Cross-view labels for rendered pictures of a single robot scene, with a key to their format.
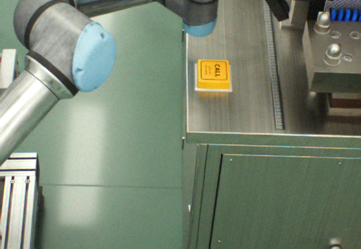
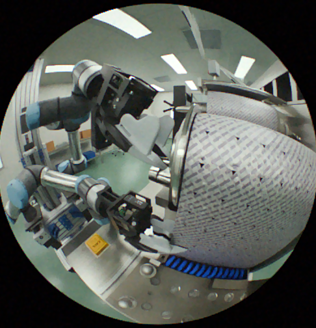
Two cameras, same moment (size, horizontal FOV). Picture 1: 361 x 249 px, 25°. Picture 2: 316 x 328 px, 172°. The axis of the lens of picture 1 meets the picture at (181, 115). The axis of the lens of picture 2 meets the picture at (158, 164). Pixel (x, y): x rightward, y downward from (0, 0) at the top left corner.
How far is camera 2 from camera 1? 162 cm
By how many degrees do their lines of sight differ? 33
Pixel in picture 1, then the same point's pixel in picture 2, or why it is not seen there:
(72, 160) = not seen: hidden behind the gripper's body
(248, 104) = (98, 270)
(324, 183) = not seen: hidden behind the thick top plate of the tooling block
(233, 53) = (119, 239)
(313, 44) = (127, 280)
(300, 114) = not seen: hidden behind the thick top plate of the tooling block
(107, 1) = (58, 183)
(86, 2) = (47, 178)
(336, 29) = (160, 276)
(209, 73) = (92, 243)
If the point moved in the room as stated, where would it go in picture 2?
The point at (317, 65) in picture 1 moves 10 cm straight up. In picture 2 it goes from (111, 297) to (87, 300)
